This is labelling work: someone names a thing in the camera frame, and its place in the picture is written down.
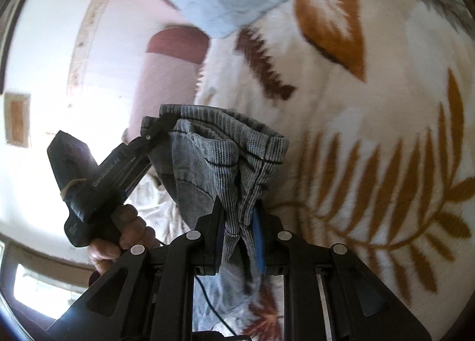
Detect blue denim jeans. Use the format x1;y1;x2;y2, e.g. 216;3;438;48
150;105;289;295

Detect person left hand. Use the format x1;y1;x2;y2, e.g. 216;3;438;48
88;204;159;286

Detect white patterned pillow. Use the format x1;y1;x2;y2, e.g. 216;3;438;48
126;174;190;245

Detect leaf pattern fleece blanket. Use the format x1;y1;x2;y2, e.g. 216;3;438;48
126;0;475;341

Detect pink cylindrical bolster pillow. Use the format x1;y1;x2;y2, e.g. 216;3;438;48
125;27;209;142

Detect black cable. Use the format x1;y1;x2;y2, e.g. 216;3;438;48
155;236;238;338

